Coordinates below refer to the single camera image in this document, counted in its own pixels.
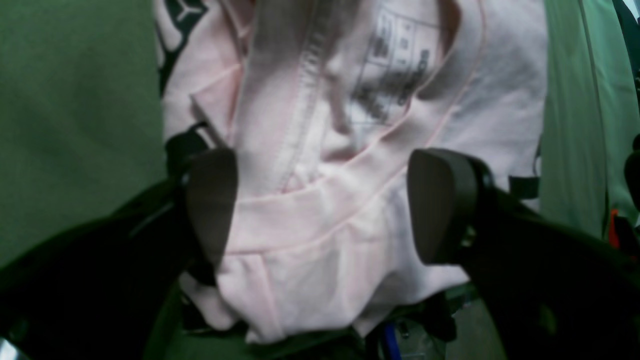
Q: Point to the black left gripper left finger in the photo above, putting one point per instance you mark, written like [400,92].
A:
[94,292]

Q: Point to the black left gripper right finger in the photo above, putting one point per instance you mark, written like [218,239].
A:
[553,292]

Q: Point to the pink t-shirt black print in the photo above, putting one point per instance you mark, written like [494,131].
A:
[322,102]

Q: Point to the red clamp top centre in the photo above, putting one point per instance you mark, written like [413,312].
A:
[621,234]

